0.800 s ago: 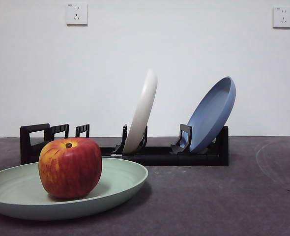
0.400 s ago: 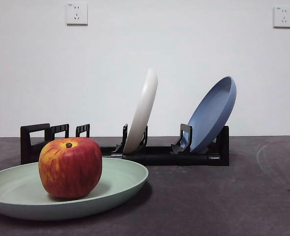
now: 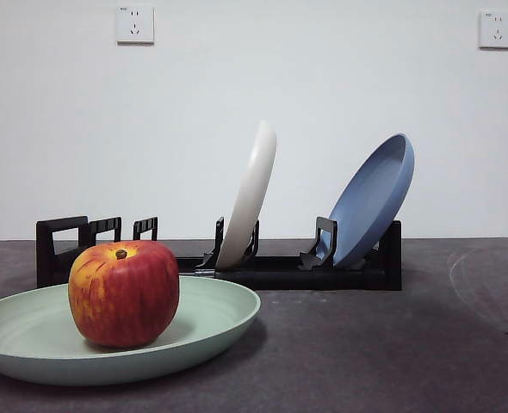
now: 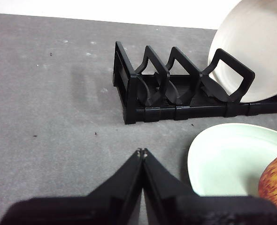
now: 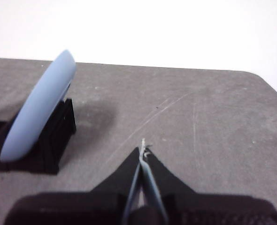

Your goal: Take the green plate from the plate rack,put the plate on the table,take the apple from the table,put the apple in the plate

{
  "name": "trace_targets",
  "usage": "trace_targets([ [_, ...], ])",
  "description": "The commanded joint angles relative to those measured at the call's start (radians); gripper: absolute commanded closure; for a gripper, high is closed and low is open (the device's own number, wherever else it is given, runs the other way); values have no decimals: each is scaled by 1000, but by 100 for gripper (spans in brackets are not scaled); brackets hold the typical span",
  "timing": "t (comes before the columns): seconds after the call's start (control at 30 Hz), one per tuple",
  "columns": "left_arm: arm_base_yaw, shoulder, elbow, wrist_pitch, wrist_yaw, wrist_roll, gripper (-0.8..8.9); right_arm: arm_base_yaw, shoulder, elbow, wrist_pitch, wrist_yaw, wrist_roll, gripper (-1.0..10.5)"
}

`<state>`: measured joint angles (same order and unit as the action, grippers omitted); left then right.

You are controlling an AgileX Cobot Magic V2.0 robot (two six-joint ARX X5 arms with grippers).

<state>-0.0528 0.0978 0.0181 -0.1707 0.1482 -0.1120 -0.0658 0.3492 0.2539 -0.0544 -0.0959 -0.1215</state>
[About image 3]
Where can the green round plate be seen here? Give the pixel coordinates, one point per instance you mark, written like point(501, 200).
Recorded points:
point(217, 314)

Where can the red yellow apple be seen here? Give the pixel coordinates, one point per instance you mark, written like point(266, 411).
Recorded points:
point(122, 297)

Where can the white round plate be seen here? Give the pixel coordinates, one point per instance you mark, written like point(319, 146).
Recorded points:
point(252, 198)

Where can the black plate rack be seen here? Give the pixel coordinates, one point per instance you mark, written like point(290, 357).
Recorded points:
point(288, 279)

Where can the blue round plate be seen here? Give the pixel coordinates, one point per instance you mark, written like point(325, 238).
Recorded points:
point(372, 202)

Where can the white wall socket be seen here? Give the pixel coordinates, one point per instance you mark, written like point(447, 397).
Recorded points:
point(135, 23)
point(496, 29)

